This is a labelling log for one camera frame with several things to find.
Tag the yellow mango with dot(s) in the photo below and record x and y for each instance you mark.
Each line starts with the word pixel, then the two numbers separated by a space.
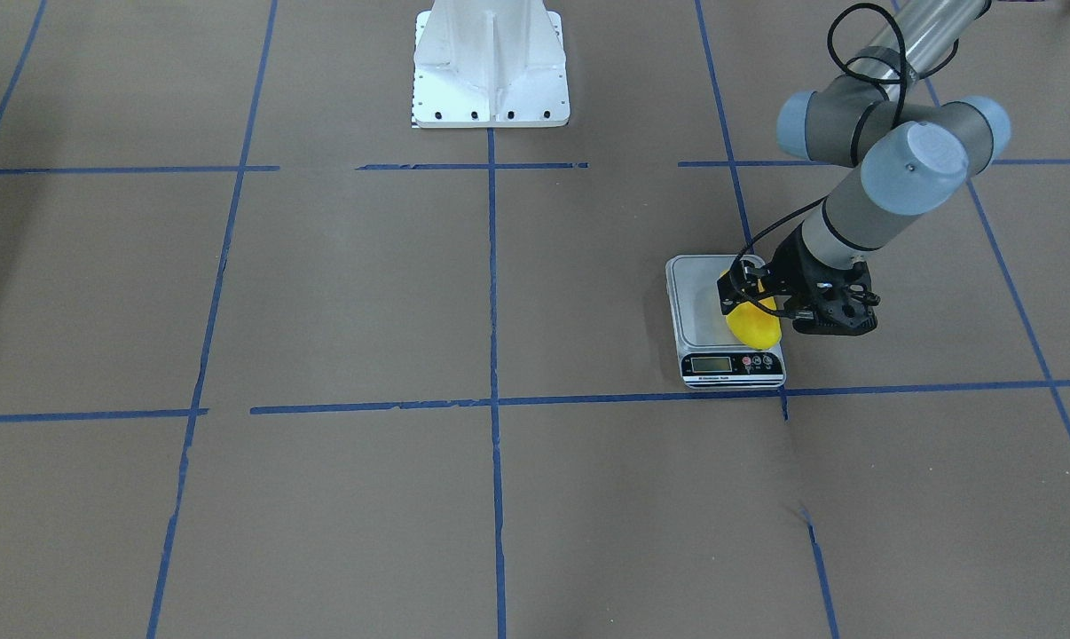
pixel 746 322

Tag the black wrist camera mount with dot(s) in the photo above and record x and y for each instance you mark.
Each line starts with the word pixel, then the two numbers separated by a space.
pixel 836 302

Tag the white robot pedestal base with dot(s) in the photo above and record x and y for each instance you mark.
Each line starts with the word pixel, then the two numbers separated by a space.
pixel 489 64

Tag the silver digital kitchen scale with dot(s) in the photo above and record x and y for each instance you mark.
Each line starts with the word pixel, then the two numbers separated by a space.
pixel 709 354

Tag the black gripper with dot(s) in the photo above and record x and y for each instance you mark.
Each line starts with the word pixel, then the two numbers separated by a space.
pixel 789 263

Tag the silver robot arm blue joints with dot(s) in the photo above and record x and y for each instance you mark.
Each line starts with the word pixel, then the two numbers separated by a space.
pixel 904 159

